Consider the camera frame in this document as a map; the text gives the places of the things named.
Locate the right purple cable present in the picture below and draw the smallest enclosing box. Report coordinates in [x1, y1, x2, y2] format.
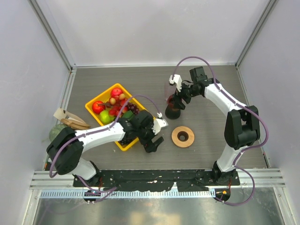
[172, 55, 269, 207]

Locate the round wooden ring holder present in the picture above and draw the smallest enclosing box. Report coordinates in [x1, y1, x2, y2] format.
[172, 126, 195, 148]

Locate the dark red grape bunch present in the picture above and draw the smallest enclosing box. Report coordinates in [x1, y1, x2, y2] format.
[118, 138, 135, 145]

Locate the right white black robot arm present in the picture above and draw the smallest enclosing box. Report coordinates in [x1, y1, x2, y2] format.
[165, 67, 260, 185]

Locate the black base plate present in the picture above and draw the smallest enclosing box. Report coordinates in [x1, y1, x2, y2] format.
[86, 169, 240, 192]

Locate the clear pink cone dripper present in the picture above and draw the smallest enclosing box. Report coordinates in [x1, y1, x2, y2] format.
[164, 81, 176, 102]

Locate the purple grape bunch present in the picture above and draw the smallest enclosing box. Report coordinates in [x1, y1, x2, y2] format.
[127, 102, 139, 114]

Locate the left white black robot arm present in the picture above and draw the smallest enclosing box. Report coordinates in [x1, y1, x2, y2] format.
[46, 110, 168, 187]

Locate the red apple top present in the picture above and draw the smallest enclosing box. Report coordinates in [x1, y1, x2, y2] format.
[111, 87, 123, 98]

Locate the green apple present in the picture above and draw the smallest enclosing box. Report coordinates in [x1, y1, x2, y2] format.
[99, 110, 115, 125]

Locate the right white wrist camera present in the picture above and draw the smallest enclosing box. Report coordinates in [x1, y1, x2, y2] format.
[168, 74, 182, 92]

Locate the yellow plastic tray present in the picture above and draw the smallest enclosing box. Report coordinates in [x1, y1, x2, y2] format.
[84, 82, 148, 152]

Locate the green melon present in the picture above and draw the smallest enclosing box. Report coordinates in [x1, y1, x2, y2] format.
[49, 124, 67, 142]

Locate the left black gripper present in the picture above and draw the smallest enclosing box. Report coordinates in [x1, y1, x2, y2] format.
[136, 120, 163, 152]

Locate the red apple left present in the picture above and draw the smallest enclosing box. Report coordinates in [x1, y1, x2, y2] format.
[92, 101, 106, 114]

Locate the aluminium front rail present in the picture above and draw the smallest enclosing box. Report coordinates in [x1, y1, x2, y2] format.
[30, 169, 285, 202]

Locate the red cherry bunch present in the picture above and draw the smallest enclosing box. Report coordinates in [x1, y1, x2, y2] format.
[104, 93, 128, 117]

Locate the red apple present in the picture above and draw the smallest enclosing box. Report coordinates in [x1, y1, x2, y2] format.
[111, 87, 123, 98]
[92, 101, 106, 114]

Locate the dark red glass carafe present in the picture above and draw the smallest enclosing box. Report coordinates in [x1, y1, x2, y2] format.
[165, 95, 181, 120]

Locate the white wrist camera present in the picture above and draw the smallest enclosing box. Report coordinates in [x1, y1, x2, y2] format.
[168, 74, 182, 92]
[152, 112, 168, 135]

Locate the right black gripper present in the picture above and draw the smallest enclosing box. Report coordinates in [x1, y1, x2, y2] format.
[172, 81, 200, 110]

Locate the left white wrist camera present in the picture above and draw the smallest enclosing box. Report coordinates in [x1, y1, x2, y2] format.
[152, 112, 168, 135]

